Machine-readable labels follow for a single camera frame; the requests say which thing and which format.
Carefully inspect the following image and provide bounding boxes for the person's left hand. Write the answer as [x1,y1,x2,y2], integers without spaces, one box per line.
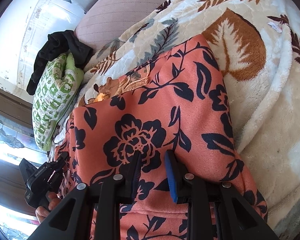
[36,192,61,224]

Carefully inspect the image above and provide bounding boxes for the dark wooden door frame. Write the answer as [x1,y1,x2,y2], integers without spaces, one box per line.
[0,89,47,216]

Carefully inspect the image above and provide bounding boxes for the stained glass window panel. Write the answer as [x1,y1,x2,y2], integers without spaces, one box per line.
[0,123,47,166]

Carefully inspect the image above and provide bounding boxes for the black garment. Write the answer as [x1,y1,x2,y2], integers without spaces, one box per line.
[26,30,93,95]

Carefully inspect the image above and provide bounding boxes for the orange floral print garment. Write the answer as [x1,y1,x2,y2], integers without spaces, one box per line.
[56,35,268,239]

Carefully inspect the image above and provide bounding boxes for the leaf pattern fleece blanket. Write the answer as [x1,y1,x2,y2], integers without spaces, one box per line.
[66,0,300,239]

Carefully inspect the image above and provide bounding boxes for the green checkered pillow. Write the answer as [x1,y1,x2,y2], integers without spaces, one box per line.
[32,53,84,151]

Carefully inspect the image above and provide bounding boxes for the pink bolster cushion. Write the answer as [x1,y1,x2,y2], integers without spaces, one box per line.
[75,0,166,51]

